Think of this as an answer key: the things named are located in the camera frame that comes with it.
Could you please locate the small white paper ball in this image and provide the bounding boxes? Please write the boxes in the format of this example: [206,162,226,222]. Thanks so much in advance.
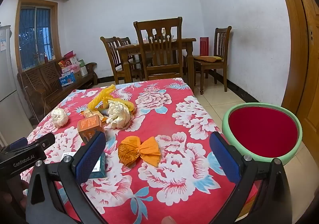
[51,108,69,128]

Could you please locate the large white paper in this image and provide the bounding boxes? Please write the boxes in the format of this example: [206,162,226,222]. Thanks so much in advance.
[106,99,132,130]

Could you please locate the grey refrigerator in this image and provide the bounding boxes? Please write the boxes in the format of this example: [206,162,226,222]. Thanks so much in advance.
[0,25,34,150]

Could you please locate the wooden chair with cushion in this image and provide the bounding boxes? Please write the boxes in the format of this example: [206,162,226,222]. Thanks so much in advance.
[193,26,232,95]

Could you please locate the wood-framed window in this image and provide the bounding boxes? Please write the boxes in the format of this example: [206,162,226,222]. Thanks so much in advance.
[14,0,61,72]

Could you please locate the teal and white box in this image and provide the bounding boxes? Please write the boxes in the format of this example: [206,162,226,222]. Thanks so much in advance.
[62,152,107,180]

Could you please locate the pile of colourful cartons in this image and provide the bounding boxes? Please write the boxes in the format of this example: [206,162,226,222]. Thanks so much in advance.
[58,56,88,87]

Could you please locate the orange snack wrapper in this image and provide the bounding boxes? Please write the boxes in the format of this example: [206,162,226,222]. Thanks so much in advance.
[82,108,106,122]

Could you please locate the person's left hand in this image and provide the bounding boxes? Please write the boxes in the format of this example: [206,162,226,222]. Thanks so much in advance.
[0,180,29,214]

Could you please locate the wooden door frame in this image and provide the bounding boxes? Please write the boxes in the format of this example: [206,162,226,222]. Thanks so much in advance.
[272,0,309,115]

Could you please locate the orange tissue paper bow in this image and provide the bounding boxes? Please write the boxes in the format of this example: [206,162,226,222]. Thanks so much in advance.
[118,136,161,168]

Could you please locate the tall-backed wooden chair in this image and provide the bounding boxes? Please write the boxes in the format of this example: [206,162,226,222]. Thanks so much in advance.
[133,17,183,82]

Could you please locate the wooden door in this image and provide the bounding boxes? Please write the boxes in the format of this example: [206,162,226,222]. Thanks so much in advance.
[291,0,319,145]

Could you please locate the wooden bench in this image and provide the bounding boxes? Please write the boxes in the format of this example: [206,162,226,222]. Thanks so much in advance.
[17,61,97,125]

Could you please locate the wooden dining table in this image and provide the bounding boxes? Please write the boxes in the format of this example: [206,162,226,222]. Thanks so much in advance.
[116,38,197,93]

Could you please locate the red floral tablecloth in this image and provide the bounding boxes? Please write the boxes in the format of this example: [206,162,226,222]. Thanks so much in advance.
[20,78,262,224]

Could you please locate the wooden dining chair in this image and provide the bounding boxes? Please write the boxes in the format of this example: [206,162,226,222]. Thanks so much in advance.
[100,36,126,84]
[117,37,140,80]

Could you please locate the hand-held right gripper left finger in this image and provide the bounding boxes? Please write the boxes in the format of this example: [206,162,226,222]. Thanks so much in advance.
[25,131,107,224]

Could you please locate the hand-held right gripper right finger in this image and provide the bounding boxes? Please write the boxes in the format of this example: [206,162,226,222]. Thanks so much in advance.
[209,131,299,224]

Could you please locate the orange cardboard box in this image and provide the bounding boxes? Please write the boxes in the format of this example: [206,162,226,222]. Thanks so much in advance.
[77,114,107,143]

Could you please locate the red basin with green rim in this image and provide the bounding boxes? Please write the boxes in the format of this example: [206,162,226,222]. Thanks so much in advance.
[222,102,303,166]

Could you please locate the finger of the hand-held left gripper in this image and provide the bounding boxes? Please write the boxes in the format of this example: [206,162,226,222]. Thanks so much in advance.
[4,137,28,152]
[27,132,56,152]

